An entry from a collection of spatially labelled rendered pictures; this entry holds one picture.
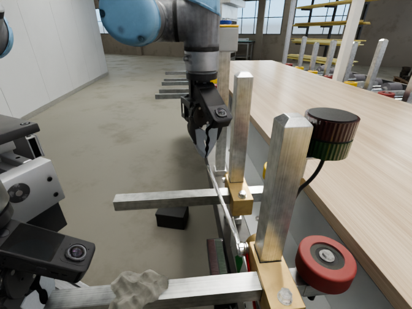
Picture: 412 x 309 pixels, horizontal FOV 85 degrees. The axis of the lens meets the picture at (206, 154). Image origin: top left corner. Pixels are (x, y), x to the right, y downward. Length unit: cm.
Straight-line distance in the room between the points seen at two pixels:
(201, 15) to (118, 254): 141
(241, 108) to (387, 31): 1126
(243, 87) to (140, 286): 41
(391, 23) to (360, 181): 1118
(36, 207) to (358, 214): 60
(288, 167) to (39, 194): 43
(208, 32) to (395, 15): 1133
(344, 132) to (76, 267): 35
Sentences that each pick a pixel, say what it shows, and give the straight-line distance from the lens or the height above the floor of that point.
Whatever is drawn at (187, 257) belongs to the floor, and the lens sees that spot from 150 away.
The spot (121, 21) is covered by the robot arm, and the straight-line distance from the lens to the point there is 36.
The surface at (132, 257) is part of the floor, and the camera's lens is 157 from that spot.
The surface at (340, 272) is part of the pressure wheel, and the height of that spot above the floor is 91.
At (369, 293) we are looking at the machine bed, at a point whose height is 77.
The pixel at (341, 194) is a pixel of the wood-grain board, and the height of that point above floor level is 90.
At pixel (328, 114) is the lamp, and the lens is 31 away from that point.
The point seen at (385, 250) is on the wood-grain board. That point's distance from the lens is 48.
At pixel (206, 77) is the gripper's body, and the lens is 50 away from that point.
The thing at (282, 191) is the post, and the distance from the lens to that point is 32.
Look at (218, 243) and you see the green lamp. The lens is 65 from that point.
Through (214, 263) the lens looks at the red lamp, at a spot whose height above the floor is 70.
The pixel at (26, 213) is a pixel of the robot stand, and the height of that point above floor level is 92.
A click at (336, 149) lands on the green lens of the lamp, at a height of 108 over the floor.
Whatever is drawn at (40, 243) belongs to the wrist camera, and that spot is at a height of 98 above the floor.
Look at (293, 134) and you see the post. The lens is 28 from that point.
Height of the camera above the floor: 120
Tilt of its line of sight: 29 degrees down
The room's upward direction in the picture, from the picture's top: straight up
